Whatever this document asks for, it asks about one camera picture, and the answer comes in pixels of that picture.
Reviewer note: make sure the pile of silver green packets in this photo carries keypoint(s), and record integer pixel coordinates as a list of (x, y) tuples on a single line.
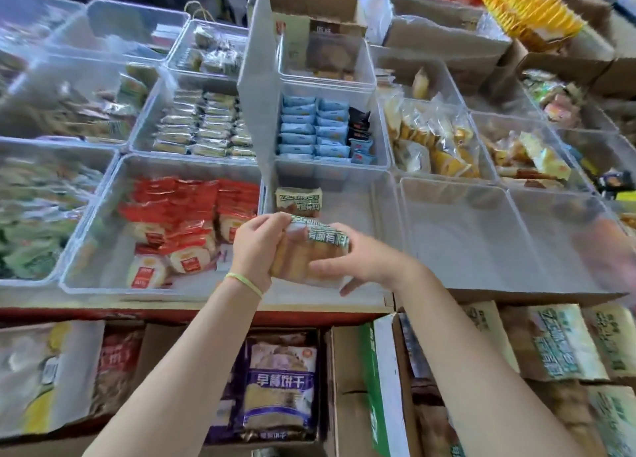
[(99, 114)]

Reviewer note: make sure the person's right forearm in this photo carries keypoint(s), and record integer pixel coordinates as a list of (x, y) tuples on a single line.
[(477, 372)]

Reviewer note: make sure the clear bin with mixed pastries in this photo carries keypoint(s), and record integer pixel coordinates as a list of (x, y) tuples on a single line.
[(576, 168)]

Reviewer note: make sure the clear bin with pale green packets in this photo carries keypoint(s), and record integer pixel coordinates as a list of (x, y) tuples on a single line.
[(149, 119)]

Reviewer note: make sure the clear bin with brown packets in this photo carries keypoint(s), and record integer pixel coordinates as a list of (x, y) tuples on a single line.
[(365, 59)]

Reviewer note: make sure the red brown snack bag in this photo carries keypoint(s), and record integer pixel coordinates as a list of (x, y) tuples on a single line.
[(117, 367)]

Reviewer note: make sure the white and yellow snack bag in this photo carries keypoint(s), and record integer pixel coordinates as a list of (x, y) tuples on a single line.
[(44, 377)]

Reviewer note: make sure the clear bin with blue packets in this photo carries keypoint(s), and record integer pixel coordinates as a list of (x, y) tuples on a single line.
[(380, 138)]

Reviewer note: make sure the white plastic bag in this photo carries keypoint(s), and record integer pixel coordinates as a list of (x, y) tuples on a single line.
[(375, 9)]

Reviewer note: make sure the clear bin with red packets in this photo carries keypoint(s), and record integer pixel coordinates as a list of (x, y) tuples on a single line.
[(99, 243)]

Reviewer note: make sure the open cardboard box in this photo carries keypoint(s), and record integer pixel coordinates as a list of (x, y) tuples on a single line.
[(318, 2)]

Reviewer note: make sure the pile of red cake packets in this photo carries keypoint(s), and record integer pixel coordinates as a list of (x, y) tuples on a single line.
[(184, 213)]

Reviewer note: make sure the purple biscuit bag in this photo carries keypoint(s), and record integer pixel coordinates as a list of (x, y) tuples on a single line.
[(279, 387)]

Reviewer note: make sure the single green-labelled cake packet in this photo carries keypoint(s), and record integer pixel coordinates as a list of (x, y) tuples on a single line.
[(299, 201)]

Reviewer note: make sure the clear bin with yellow cakes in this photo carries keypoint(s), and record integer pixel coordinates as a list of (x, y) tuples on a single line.
[(489, 163)]

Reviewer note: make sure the rows of light blue packets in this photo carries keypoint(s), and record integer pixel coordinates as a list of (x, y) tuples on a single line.
[(313, 129)]

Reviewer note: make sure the black snack packets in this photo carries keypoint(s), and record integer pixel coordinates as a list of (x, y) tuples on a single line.
[(358, 121)]

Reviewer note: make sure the pile of green snack bags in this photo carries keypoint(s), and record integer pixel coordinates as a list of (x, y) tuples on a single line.
[(39, 213)]

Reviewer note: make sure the cardboard box with yellow packets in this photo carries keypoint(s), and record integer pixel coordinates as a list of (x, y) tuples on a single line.
[(596, 39)]

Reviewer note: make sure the pile of yellow cake packets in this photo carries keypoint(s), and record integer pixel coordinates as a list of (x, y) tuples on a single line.
[(437, 138)]

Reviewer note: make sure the brown cardboard box with bags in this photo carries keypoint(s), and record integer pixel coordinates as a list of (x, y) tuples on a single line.
[(164, 342)]

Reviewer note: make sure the big green-labelled cake bag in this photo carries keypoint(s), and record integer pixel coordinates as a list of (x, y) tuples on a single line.
[(616, 422), (489, 332), (556, 342), (613, 337)]

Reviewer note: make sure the pile of wrapped green sweets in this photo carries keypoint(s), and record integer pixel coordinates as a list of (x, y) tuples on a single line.
[(213, 52)]

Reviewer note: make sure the brown snack packets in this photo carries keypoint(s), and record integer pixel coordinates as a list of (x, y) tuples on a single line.
[(332, 52)]

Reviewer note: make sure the clear bin with cake packet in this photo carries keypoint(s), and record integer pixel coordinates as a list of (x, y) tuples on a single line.
[(367, 213)]

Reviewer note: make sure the green wristband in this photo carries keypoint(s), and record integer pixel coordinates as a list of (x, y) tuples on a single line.
[(244, 283)]

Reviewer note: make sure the empty clear plastic bin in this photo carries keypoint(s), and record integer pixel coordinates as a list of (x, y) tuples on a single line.
[(462, 233)]

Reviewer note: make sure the pile of mixed pastry packets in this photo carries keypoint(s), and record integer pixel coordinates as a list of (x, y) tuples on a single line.
[(526, 156)]

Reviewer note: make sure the grey upright plastic panel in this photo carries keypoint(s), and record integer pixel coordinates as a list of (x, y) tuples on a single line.
[(258, 74)]

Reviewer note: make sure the clear bin nearly empty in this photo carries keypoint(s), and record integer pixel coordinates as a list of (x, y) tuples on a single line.
[(124, 24)]

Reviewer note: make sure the green and white cardboard box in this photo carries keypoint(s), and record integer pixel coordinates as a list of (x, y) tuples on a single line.
[(382, 387)]

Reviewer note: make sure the stack of yellow packets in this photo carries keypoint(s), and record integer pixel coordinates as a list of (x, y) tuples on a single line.
[(531, 12)]

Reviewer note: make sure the clear bin with green bags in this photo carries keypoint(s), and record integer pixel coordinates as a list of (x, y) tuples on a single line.
[(107, 173)]

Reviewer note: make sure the clear bin with silver packets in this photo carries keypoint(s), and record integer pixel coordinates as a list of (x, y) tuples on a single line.
[(30, 89)]

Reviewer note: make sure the person's right hand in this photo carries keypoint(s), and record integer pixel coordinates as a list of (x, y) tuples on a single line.
[(377, 263)]

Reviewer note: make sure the person's left forearm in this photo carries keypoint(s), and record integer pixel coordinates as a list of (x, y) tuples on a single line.
[(184, 377)]

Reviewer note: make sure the bundle of green-labelled cake packets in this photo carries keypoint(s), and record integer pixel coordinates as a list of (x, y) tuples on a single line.
[(303, 253)]

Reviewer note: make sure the pile of colourful sweet packets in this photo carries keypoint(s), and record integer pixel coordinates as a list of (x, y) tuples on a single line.
[(556, 99)]

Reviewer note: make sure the rows of pale green packets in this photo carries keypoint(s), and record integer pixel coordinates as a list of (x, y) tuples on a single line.
[(203, 124)]

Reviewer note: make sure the large brown cardboard box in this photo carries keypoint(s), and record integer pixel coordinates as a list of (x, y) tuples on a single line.
[(437, 34)]

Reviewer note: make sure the person's left fingers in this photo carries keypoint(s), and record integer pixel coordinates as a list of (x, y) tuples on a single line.
[(280, 220)]

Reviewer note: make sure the clear bin blurred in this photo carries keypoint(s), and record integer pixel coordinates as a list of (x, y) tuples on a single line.
[(586, 243)]

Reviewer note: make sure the person's left hand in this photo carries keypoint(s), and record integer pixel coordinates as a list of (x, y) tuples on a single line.
[(253, 250)]

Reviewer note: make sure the person's right fingers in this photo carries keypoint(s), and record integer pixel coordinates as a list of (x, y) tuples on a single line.
[(330, 269)]

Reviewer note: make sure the small clear bin with wrapped sweets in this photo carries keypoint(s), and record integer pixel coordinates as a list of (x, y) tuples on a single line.
[(179, 49)]

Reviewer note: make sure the clear bin with colourful sweets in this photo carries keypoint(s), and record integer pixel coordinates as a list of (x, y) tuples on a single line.
[(601, 119)]

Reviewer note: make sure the clear bin with one pastry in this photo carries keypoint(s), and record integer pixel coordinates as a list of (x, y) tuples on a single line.
[(447, 79)]

